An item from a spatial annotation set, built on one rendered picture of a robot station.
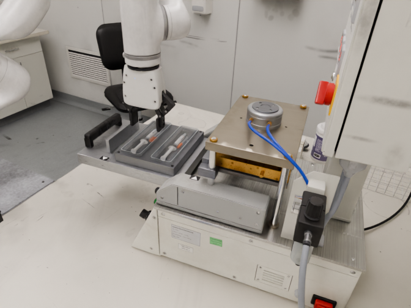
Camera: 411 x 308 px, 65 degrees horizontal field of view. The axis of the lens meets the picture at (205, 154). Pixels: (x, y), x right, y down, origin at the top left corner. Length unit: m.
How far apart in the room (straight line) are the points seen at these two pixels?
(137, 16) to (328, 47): 1.66
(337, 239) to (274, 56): 1.73
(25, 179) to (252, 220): 0.83
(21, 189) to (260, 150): 0.84
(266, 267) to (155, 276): 0.28
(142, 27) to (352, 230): 0.63
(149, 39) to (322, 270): 0.61
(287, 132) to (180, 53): 1.99
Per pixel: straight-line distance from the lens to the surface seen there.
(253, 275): 0.81
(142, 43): 0.75
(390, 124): 0.55
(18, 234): 1.05
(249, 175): 0.70
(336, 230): 0.78
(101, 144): 0.93
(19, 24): 1.09
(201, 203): 0.71
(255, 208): 0.67
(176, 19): 0.77
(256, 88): 2.43
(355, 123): 0.55
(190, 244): 0.80
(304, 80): 2.32
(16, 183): 1.25
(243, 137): 0.68
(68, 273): 0.91
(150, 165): 0.80
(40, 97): 3.53
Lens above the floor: 1.44
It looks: 33 degrees down
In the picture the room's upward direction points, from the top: 3 degrees clockwise
